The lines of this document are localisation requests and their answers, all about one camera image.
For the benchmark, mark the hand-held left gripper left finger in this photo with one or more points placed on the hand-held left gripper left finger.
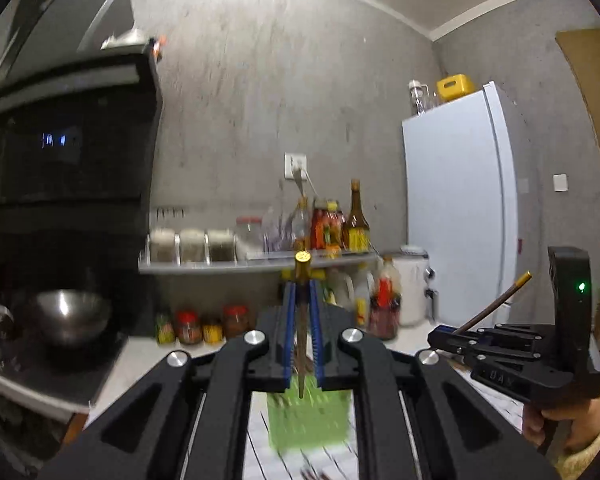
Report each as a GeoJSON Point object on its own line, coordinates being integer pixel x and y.
{"type": "Point", "coordinates": [205, 410]}

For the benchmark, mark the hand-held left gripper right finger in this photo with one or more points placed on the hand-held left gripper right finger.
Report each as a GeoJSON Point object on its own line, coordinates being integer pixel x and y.
{"type": "Point", "coordinates": [405, 410]}

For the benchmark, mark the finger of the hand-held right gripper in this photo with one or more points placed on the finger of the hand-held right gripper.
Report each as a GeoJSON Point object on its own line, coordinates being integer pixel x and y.
{"type": "Point", "coordinates": [505, 354]}
{"type": "Point", "coordinates": [500, 334]}

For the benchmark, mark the gold-capped wooden chopstick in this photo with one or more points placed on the gold-capped wooden chopstick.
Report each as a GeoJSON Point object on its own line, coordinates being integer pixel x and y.
{"type": "Point", "coordinates": [303, 300]}
{"type": "Point", "coordinates": [500, 301]}

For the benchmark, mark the green plastic utensil holder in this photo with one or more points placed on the green plastic utensil holder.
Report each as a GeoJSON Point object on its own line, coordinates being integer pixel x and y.
{"type": "Point", "coordinates": [305, 422]}

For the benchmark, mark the person's right hand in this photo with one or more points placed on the person's right hand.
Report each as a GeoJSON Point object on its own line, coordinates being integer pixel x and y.
{"type": "Point", "coordinates": [582, 420]}

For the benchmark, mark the white black-grid tablecloth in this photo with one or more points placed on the white black-grid tablecloth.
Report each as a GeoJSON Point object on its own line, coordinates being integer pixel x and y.
{"type": "Point", "coordinates": [260, 455]}

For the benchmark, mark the yellow-label jar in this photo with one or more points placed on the yellow-label jar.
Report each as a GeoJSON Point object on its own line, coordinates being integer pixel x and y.
{"type": "Point", "coordinates": [212, 331]}

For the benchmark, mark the dark red-lid sauce jar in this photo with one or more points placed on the dark red-lid sauce jar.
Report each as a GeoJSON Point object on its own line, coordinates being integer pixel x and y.
{"type": "Point", "coordinates": [188, 329]}

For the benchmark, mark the green-label jar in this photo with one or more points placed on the green-label jar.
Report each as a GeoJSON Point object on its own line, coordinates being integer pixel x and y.
{"type": "Point", "coordinates": [165, 331]}

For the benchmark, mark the brown red-lid sauce jar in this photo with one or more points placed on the brown red-lid sauce jar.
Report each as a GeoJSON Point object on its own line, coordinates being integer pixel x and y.
{"type": "Point", "coordinates": [236, 322]}

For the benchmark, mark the white air fryer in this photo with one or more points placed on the white air fryer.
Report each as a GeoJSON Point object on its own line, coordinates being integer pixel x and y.
{"type": "Point", "coordinates": [414, 290]}

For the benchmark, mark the dark bottle red cap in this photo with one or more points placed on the dark bottle red cap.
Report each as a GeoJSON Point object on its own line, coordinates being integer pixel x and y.
{"type": "Point", "coordinates": [384, 312]}

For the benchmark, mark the translucent plastic jug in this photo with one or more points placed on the translucent plastic jug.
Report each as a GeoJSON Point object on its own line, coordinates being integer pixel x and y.
{"type": "Point", "coordinates": [364, 300]}

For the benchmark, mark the tall cooking oil bottle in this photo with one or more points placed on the tall cooking oil bottle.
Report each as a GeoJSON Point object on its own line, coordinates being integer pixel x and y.
{"type": "Point", "coordinates": [389, 269]}

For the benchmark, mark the white plastic jug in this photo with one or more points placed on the white plastic jug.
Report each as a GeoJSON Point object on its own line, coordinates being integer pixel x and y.
{"type": "Point", "coordinates": [344, 290]}

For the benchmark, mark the green bottle yellow cap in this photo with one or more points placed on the green bottle yellow cap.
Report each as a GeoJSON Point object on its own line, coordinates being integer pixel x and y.
{"type": "Point", "coordinates": [330, 296]}

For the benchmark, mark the white refrigerator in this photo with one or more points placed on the white refrigerator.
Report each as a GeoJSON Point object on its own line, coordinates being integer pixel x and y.
{"type": "Point", "coordinates": [455, 200]}

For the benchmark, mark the black cooktop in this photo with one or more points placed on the black cooktop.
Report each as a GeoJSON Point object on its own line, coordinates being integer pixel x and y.
{"type": "Point", "coordinates": [55, 370]}

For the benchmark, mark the white-lid spice jar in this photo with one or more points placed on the white-lid spice jar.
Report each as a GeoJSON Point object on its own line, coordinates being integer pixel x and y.
{"type": "Point", "coordinates": [192, 246]}
{"type": "Point", "coordinates": [221, 246]}
{"type": "Point", "coordinates": [162, 246]}

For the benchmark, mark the steel wok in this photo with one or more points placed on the steel wok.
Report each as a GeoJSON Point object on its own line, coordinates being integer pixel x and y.
{"type": "Point", "coordinates": [70, 315]}

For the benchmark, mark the red-lid clear plastic jar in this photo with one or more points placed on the red-lid clear plastic jar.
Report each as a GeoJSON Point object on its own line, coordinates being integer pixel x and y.
{"type": "Point", "coordinates": [249, 237]}

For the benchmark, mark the dark bottle yellow label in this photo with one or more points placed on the dark bottle yellow label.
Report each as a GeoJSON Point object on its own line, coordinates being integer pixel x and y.
{"type": "Point", "coordinates": [356, 227]}

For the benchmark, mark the yellow oil bottle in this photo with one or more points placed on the yellow oil bottle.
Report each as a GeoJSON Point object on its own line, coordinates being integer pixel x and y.
{"type": "Point", "coordinates": [336, 227]}

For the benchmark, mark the clear plastic bottle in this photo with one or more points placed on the clear plastic bottle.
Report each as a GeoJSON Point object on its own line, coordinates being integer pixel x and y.
{"type": "Point", "coordinates": [301, 227]}

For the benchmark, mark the yellow storage box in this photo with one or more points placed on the yellow storage box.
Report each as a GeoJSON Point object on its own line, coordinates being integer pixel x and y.
{"type": "Point", "coordinates": [457, 87]}

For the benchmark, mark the black range hood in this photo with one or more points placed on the black range hood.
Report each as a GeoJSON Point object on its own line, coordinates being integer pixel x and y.
{"type": "Point", "coordinates": [70, 160]}

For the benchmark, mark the white wall shelf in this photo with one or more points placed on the white wall shelf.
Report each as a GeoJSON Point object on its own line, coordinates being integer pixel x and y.
{"type": "Point", "coordinates": [200, 265]}

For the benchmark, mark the white light switch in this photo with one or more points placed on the white light switch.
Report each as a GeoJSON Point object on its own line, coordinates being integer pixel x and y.
{"type": "Point", "coordinates": [560, 182]}

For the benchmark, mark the wall hook strip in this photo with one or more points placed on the wall hook strip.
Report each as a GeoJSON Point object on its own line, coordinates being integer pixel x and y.
{"type": "Point", "coordinates": [170, 212]}

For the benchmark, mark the white wall socket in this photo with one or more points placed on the white wall socket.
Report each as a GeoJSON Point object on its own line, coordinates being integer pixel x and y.
{"type": "Point", "coordinates": [291, 161]}

